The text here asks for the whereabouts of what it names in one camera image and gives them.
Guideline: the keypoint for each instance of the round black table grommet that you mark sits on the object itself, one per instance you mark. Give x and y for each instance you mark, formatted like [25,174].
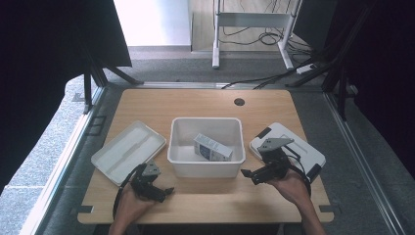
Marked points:
[239,102]

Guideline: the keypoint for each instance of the small white blue carton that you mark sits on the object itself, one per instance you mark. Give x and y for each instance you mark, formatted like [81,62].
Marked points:
[212,148]

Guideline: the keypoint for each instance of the silver floor rail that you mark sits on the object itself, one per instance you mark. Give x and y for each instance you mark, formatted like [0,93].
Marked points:
[62,163]
[362,163]

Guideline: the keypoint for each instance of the white plastic storage box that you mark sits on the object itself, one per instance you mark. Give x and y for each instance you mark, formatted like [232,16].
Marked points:
[206,166]

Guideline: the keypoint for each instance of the person's right hand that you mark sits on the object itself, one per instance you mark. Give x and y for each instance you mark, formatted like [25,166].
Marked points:
[292,189]

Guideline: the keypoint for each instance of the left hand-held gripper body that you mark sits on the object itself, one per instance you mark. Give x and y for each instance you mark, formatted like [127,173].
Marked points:
[147,187]

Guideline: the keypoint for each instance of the white bin lid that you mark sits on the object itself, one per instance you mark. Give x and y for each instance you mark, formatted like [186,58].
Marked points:
[127,153]

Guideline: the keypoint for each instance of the white metal desk frame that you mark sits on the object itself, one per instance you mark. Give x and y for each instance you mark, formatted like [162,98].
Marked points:
[251,19]

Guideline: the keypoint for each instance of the black curtain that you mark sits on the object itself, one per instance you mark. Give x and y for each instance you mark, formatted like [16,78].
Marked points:
[49,65]
[385,65]

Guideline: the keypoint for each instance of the person's left hand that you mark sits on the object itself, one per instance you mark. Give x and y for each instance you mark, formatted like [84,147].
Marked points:
[130,209]

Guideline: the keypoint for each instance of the black tripod stand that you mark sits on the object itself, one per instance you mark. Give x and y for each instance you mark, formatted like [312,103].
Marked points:
[339,81]
[98,73]

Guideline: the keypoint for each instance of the white power strip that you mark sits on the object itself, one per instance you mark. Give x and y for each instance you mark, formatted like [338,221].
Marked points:
[305,68]

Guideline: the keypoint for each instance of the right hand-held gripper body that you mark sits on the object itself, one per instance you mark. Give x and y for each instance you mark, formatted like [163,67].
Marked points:
[274,163]

